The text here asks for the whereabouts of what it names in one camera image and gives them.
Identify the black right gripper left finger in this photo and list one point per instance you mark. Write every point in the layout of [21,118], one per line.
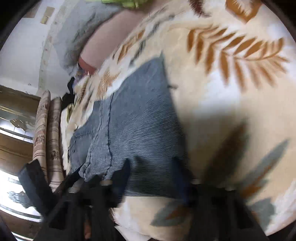
[85,215]

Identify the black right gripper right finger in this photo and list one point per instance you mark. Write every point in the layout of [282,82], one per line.
[217,214]

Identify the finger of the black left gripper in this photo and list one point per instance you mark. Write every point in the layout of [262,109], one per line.
[33,181]

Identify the grey-blue denim pants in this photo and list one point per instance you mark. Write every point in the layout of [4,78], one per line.
[138,123]

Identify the striped brown pillow upper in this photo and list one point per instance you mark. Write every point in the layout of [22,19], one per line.
[39,140]

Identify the cream patterned pillow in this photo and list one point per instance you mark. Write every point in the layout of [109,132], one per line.
[65,117]

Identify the wooden cabinet with glass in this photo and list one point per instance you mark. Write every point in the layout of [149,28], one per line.
[18,112]

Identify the black garment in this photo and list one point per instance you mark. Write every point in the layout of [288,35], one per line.
[68,97]

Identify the leaf-patterned fleece blanket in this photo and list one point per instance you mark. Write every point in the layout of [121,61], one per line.
[230,67]

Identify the pink bolster cushion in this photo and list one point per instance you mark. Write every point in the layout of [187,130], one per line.
[108,37]

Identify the grey quilted pillow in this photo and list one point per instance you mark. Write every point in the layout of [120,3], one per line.
[84,18]

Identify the green patterned folded cloth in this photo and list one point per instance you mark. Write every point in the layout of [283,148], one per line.
[127,4]

